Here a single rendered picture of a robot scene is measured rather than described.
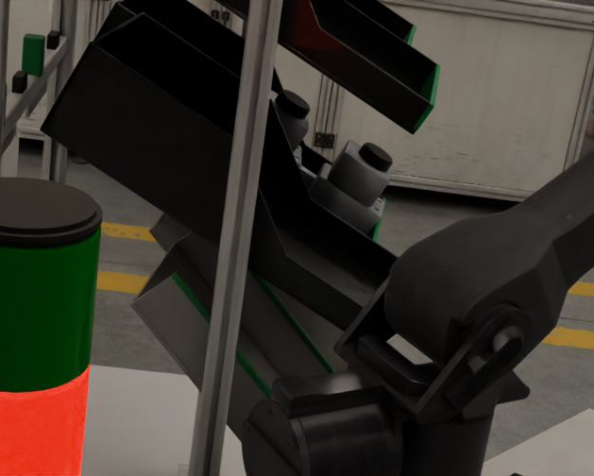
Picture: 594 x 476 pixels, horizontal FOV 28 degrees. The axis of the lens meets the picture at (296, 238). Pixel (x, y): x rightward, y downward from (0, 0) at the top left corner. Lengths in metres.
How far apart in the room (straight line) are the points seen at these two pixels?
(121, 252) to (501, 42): 1.75
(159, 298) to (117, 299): 2.84
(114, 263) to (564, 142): 1.97
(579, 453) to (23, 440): 1.13
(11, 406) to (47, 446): 0.02
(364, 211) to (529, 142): 3.92
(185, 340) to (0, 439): 0.48
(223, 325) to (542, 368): 2.92
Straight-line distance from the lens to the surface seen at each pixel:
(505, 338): 0.58
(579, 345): 3.93
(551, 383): 3.63
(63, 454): 0.41
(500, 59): 4.81
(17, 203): 0.38
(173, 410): 1.39
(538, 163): 4.96
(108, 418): 1.36
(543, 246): 0.60
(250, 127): 0.77
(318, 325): 1.14
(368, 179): 1.00
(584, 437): 1.51
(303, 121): 1.00
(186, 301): 0.85
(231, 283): 0.81
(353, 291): 0.90
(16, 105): 0.87
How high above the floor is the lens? 1.55
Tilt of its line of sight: 21 degrees down
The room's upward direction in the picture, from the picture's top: 8 degrees clockwise
